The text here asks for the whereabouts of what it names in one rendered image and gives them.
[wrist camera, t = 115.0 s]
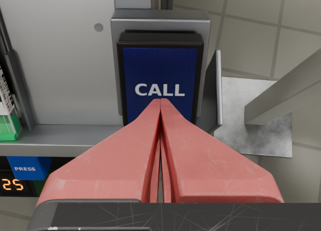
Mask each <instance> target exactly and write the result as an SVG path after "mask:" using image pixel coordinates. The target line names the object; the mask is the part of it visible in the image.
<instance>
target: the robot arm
mask: <svg viewBox="0 0 321 231"><path fill-rule="evenodd" d="M160 161H161V176H162V192H163V203H158V193H159V177H160ZM26 231H321V203H284V200H283V198H282V196H281V193H280V191H279V189H278V186H277V184H276V181H275V179H274V177H273V176H272V174H271V173H269V172H268V171H266V170H265V169H263V168H262V167H260V166H259V165H257V164H256V163H254V162H252V161H251V160H249V159H248V158H246V157H244V156H243V155H241V154H240V153H238V152H236V151H235V150H233V149H232V148H230V147H229V146H227V145H226V144H224V143H222V142H221V141H219V140H218V139H216V138H214V137H213V136H211V135H210V134H208V133H206V132H205V131H203V130H202V129H200V128H199V127H197V126H195V125H194V124H192V123H191V122H189V121H188V120H186V119H185V118H184V117H183V116H182V115H181V113H180V112H179V111H178V110H177V109H176V108H175V107H174V106H173V104H172V103H171V102H170V101H169V100H168V99H166V98H161V99H153V100H152V101H151V103H150V104H149V105H148V106H147V107H146V108H145V109H144V110H143V112H142V113H141V114H140V115H139V116H138V117H137V118H136V119H135V120H134V121H133V122H131V123H130V124H128V125H126V126H125V127H123V128H122V129H120V130H119V131H117V132H115V133H114V134H112V135H111V136H109V137H107V138H106V139H104V140H103V141H101V142H100V143H98V144H96V145H95V146H93V147H92V148H90V149H89V150H87V151H86V152H84V153H83V154H81V155H79V156H78V157H76V158H74V159H73V160H71V161H70V162H68V163H67V164H65V165H63V166H62V167H60V168H59V169H57V170H56V171H54V172H53V173H51V174H50V175H49V177H48V179H47V180H46V183H45V185H44V187H43V189H42V192H41V194H40V197H39V199H38V202H37V204H36V207H35V209H34V211H33V214H32V217H31V219H30V221H29V224H28V226H27V229H26Z"/></svg>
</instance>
